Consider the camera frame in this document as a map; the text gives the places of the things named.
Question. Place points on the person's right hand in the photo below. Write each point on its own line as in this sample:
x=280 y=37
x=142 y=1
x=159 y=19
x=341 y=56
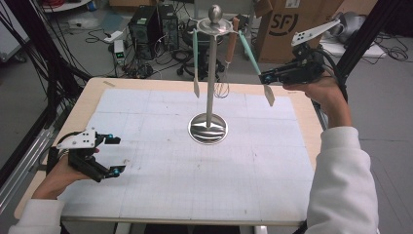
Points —
x=324 y=92

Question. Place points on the white grid mat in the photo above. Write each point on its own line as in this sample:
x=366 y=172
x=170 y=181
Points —
x=211 y=188

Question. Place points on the large brown cardboard box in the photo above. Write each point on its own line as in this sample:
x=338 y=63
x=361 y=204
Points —
x=279 y=45

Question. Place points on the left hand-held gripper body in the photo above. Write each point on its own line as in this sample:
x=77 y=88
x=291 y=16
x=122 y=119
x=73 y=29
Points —
x=79 y=140

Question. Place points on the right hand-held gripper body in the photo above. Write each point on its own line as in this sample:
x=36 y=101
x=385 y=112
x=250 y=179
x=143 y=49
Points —
x=308 y=70

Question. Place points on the small device green display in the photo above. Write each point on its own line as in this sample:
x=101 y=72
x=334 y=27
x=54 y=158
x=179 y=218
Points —
x=119 y=52

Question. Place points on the black computer tower green label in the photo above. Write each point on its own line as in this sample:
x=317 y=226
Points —
x=144 y=35

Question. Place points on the white power strip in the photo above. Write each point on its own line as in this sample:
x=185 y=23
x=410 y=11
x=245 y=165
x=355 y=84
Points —
x=113 y=36

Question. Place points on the grey plastic device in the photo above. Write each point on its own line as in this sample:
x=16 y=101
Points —
x=352 y=27

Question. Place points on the steel utensil stand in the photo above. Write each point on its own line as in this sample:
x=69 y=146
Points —
x=211 y=81

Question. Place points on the black office stool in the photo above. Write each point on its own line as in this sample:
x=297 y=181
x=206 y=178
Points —
x=203 y=66

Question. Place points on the person's left hand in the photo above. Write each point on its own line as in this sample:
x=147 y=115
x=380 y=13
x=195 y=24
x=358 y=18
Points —
x=63 y=177

